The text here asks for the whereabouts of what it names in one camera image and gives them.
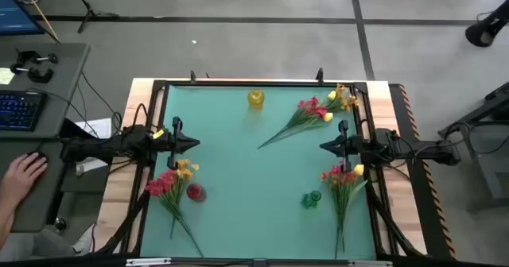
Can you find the grey desk with mouse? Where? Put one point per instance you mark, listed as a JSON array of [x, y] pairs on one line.
[[43, 203]]

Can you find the black computer mouse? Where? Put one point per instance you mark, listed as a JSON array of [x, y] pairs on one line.
[[40, 157]]

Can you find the yellow glass vase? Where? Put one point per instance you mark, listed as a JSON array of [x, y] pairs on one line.
[[256, 98]]

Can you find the long wooden stick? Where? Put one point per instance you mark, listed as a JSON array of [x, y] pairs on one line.
[[37, 8]]

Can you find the teal table mat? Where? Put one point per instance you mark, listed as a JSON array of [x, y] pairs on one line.
[[254, 179]]

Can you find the person's forearm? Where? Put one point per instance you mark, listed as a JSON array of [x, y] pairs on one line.
[[6, 219]]

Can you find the green glass vase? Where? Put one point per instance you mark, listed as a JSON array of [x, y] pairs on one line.
[[310, 200]]

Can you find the black floor stand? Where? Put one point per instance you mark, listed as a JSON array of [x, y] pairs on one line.
[[483, 34]]

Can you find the black round knob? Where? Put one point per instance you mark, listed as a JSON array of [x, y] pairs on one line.
[[60, 224]]

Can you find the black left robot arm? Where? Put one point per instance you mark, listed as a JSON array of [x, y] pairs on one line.
[[119, 144]]

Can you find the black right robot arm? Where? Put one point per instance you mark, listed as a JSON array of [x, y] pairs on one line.
[[417, 149]]

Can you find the small black frame clamp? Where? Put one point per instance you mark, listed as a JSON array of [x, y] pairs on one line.
[[320, 76], [193, 77]]

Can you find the yellow tape tag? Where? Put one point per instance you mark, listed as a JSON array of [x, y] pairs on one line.
[[158, 134]]

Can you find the black backlit keyboard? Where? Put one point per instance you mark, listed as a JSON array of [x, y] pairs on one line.
[[20, 110]]

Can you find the black computer monitor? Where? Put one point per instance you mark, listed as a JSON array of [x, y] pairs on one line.
[[16, 16]]

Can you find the black screw clamp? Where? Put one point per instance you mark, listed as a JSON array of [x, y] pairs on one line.
[[28, 56], [40, 75]]

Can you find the grey desk with keyboard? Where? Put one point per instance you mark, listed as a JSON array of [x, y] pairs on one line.
[[67, 100]]

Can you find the black tripod stand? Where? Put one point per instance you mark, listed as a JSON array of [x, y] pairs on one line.
[[89, 10]]

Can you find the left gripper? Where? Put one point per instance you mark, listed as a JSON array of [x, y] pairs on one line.
[[175, 144]]

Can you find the white paper sheet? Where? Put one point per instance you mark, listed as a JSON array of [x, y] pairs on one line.
[[91, 164], [99, 128]]

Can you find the red artificial flower bunch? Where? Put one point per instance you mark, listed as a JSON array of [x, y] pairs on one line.
[[161, 185], [312, 108], [349, 177]]

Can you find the black hazard-striped side panel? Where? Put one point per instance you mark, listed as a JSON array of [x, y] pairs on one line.
[[417, 203]]

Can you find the person's hand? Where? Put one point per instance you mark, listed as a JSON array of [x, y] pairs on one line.
[[20, 175]]

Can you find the red glass vase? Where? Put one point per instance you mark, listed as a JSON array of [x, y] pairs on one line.
[[195, 191]]

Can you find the silver metal bar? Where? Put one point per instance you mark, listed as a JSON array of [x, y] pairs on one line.
[[147, 262], [370, 264]]

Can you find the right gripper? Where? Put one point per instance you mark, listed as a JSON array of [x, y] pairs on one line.
[[346, 145]]

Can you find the pale yellow sticky note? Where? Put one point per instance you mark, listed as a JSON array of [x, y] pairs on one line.
[[6, 76]]

